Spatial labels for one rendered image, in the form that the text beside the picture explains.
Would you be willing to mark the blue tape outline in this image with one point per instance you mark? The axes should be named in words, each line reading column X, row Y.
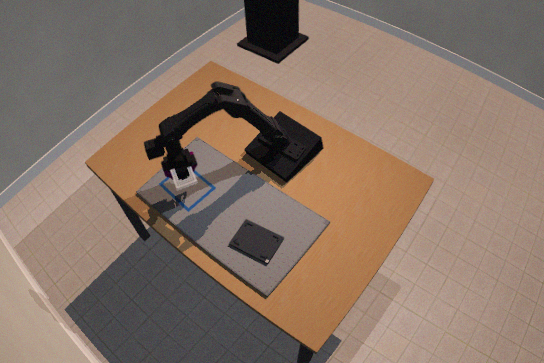
column 182, row 204

